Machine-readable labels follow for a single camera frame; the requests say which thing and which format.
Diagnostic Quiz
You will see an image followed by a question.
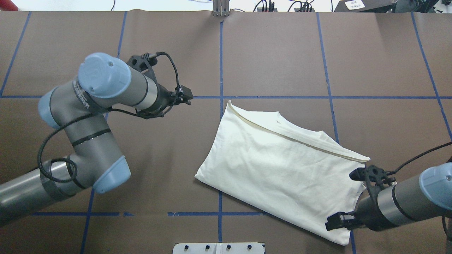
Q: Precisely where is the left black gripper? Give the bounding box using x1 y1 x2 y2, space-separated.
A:
136 84 194 119

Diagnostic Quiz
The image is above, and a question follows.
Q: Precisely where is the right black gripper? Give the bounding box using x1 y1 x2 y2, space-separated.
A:
325 194 383 231

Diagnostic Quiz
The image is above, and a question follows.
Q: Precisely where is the cream long-sleeve cat shirt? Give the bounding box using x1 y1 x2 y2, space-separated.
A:
194 101 370 246

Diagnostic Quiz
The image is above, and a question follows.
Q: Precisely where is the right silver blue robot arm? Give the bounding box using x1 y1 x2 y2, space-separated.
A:
326 162 452 231

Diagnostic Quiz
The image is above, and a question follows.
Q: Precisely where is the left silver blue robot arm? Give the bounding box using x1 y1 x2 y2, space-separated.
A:
1 52 193 226

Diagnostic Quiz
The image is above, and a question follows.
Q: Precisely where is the far orange black adapter box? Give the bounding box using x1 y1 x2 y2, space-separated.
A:
253 0 277 12

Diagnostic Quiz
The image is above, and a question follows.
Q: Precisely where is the orange black adapter box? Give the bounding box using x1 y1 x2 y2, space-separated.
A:
287 0 315 12
253 0 277 12

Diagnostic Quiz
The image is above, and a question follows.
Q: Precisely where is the near orange black adapter box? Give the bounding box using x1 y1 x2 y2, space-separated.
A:
287 0 315 12

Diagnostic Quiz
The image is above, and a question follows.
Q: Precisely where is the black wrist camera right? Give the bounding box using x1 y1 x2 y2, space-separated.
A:
349 165 397 194

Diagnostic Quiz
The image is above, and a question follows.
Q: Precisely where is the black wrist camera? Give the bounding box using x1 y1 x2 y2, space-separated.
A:
349 165 397 194
126 53 158 82

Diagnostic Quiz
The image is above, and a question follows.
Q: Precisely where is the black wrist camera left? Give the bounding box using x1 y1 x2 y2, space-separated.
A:
126 53 158 82

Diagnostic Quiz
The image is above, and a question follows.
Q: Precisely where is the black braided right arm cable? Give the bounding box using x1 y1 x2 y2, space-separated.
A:
387 141 452 175

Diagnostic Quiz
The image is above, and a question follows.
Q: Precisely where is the aluminium frame post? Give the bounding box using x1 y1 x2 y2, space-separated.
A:
212 0 230 17

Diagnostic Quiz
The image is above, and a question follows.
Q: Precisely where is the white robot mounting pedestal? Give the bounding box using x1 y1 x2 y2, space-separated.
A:
172 242 266 254

